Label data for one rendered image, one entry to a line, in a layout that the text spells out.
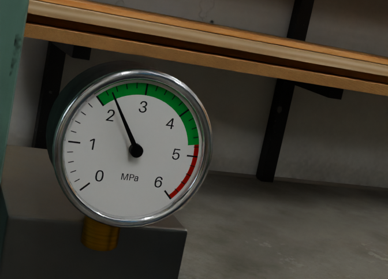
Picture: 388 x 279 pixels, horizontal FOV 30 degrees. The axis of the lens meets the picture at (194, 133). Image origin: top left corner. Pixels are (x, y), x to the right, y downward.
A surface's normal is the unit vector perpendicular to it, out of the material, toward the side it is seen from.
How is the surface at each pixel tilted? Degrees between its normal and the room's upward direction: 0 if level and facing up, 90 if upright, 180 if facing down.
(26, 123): 90
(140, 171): 90
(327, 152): 90
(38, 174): 0
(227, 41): 91
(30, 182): 0
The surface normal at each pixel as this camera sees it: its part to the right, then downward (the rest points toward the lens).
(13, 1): 0.32, 0.24
